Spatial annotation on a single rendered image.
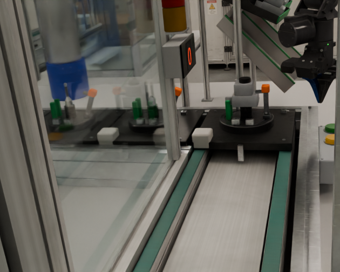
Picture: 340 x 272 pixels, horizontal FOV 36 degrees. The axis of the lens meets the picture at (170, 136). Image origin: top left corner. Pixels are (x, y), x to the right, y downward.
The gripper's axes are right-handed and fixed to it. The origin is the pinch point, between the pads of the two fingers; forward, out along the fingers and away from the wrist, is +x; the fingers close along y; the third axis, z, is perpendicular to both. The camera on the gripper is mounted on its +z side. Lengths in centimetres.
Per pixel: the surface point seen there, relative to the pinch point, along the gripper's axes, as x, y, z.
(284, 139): 9.5, -3.2, 11.5
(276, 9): -15.2, -22.5, -17.6
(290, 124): 9.7, -7.0, 2.4
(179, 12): -23.5, -15.9, 30.2
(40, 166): -16, 8, 82
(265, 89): -0.1, -11.9, 5.7
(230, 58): 95, -266, -317
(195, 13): 46, -297, -302
